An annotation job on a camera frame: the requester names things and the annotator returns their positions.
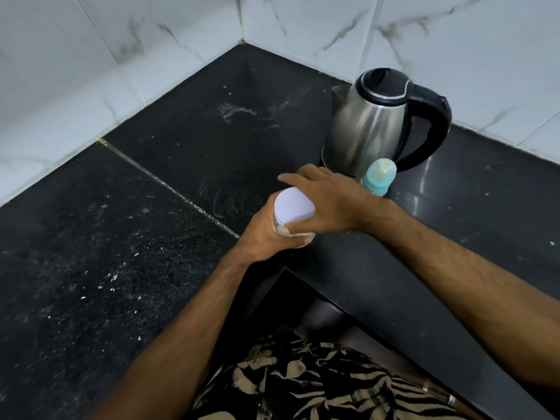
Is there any person's left hand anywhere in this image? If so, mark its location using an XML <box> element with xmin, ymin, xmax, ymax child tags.
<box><xmin>236</xmin><ymin>194</ymin><xmax>316</xmax><ymax>265</ymax></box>

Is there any person's right hand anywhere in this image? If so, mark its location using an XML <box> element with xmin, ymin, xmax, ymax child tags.
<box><xmin>277</xmin><ymin>163</ymin><xmax>387</xmax><ymax>236</ymax></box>

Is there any clear jar with white lid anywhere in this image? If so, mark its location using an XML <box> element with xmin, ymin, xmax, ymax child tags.
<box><xmin>273</xmin><ymin>187</ymin><xmax>316</xmax><ymax>241</ymax></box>

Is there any person's right forearm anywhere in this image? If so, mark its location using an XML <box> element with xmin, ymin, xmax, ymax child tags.
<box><xmin>365</xmin><ymin>200</ymin><xmax>560</xmax><ymax>392</ymax></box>

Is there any person's left forearm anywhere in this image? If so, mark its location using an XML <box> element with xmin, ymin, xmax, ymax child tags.
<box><xmin>90</xmin><ymin>250</ymin><xmax>263</xmax><ymax>420</ymax></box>

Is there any teal baby bottle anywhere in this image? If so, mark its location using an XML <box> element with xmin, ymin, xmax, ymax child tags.
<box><xmin>360</xmin><ymin>158</ymin><xmax>398</xmax><ymax>197</ymax></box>

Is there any stainless steel electric kettle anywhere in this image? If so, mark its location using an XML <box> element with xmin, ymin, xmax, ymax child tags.
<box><xmin>321</xmin><ymin>67</ymin><xmax>453</xmax><ymax>181</ymax></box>

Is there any black and beige patterned garment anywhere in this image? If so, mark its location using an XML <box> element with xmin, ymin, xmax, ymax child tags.
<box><xmin>188</xmin><ymin>327</ymin><xmax>475</xmax><ymax>420</ymax></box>

